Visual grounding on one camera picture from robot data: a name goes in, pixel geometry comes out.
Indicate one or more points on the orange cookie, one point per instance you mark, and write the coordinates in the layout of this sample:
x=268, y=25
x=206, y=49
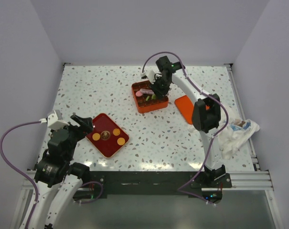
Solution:
x=121, y=141
x=116, y=132
x=96, y=136

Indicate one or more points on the orange compartment cookie box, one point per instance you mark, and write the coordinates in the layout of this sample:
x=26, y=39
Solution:
x=150, y=105

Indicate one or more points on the orange cookie lower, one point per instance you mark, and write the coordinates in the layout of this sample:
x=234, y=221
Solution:
x=121, y=141

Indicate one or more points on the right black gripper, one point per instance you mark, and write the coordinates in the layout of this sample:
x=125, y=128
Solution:
x=158, y=92

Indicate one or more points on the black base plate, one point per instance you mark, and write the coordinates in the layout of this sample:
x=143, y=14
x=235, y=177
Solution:
x=149, y=183

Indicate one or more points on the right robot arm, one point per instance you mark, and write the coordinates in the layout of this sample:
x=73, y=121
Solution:
x=209, y=117

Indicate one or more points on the red cookie tray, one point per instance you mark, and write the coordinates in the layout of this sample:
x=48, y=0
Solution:
x=107, y=144

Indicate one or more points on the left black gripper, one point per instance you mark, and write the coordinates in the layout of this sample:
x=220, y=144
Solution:
x=82, y=130

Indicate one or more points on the white crumpled plastic bag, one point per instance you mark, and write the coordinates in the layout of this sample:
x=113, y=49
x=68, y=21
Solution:
x=236, y=133

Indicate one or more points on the orange cookie upper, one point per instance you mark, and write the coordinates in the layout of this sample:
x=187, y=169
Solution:
x=116, y=132

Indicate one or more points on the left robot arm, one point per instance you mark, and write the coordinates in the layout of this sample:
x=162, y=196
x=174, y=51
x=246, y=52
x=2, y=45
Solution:
x=57, y=180

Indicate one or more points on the pink cookie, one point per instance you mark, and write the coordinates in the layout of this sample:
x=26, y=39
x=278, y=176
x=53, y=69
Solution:
x=138, y=94

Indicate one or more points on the orange box lid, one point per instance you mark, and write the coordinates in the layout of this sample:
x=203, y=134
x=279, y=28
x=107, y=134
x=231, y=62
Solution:
x=185, y=106

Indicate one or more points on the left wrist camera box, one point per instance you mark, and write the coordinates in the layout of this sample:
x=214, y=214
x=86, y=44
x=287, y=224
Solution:
x=55, y=120

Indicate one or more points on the orange cookie left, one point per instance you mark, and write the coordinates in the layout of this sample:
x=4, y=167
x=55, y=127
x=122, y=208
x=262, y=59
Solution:
x=96, y=136

